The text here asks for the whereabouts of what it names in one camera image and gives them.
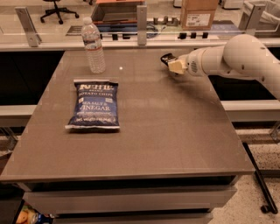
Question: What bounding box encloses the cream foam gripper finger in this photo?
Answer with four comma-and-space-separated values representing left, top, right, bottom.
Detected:
168, 60, 187, 74

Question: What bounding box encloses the black rxbar chocolate bar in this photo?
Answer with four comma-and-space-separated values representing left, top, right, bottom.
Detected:
160, 53, 178, 66

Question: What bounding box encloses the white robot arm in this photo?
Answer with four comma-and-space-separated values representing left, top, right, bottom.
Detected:
166, 34, 280, 99

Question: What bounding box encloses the clear plastic water bottle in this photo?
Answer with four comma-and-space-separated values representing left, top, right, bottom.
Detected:
81, 17, 106, 74

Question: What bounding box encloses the cardboard box with label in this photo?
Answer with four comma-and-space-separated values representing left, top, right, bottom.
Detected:
180, 0, 219, 31

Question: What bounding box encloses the orange grey cart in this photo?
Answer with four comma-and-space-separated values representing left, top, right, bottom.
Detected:
91, 0, 145, 25

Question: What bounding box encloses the blue kettle chips bag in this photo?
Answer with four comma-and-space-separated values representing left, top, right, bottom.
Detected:
65, 79, 120, 130

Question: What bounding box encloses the black office chair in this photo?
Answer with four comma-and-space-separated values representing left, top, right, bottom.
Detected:
40, 0, 80, 25

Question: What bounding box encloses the grey table drawer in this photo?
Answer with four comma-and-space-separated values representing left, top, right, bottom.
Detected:
24, 185, 236, 215

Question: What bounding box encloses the black floor bar with wheel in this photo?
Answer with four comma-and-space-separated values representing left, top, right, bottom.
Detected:
242, 143, 279, 214

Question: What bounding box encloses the snack bin with fruit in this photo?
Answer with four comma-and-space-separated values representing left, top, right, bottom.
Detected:
13, 202, 53, 224

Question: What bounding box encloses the middle metal glass bracket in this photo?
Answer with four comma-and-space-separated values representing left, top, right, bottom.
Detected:
136, 5, 147, 46

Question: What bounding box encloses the metal glass bracket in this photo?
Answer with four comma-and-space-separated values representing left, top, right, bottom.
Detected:
239, 3, 265, 36
136, 5, 147, 46
15, 7, 41, 47

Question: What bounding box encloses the right metal glass bracket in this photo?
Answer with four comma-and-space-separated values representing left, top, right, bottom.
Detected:
239, 3, 265, 36

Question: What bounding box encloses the left metal glass bracket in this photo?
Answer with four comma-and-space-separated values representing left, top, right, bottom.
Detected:
15, 7, 41, 47

